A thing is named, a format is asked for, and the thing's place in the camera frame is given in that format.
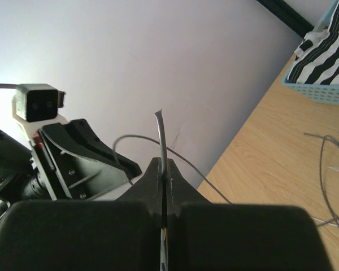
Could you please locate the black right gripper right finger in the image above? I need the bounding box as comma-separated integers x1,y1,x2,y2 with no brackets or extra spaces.
166,160,333,270

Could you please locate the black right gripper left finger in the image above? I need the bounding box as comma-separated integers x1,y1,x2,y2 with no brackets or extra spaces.
0,158,163,270

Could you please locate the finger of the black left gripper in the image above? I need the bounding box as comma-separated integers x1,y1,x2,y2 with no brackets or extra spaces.
36,123,130,200
64,119,141,180

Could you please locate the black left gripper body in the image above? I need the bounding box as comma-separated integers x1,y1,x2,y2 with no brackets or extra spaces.
0,130,55,221

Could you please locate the grey wire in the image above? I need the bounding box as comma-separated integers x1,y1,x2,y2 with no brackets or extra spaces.
112,109,235,206

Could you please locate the light blue plastic basket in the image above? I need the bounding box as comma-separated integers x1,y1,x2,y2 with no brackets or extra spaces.
282,1,339,105

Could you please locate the black white striped cloth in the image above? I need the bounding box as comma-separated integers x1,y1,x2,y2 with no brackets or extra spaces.
287,1,339,85

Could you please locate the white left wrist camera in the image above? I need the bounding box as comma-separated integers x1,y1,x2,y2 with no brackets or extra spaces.
10,83,71,142

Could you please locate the tangled thin wire bundle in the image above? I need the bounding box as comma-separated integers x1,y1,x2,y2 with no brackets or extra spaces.
303,132,339,238

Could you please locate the black aluminium frame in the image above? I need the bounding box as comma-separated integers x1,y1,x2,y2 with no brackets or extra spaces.
257,0,314,38

